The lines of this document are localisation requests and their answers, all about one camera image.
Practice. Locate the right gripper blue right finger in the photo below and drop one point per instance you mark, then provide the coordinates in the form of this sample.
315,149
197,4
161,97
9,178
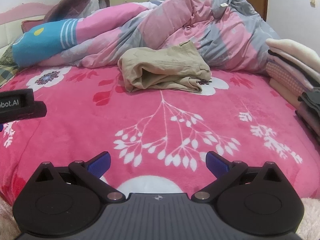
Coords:
227,174

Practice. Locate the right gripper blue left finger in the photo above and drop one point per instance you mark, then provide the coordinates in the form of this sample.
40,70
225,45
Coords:
89,174

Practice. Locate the beige khaki trousers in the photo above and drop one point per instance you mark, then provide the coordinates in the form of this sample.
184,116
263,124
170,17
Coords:
179,67

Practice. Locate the stack of folded clothes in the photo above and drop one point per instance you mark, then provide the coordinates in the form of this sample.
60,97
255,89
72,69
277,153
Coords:
294,71

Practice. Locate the green plaid pillow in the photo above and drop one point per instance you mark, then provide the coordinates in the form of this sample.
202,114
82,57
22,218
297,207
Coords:
8,67

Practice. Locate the blue pink striped pillow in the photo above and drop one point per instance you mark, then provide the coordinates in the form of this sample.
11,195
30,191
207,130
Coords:
46,40

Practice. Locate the pink floral fleece bedsheet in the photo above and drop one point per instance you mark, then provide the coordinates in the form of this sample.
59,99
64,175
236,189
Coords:
157,139

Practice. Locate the pink white padded headboard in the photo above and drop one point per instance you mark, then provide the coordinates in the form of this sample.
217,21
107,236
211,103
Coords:
12,19

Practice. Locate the white fluffy blanket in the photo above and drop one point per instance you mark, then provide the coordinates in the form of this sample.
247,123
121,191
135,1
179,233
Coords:
309,227

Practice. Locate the child in maroon jacket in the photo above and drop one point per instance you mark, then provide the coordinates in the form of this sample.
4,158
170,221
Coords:
67,9

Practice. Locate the pink grey floral duvet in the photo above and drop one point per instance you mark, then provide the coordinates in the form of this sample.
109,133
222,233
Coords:
228,34

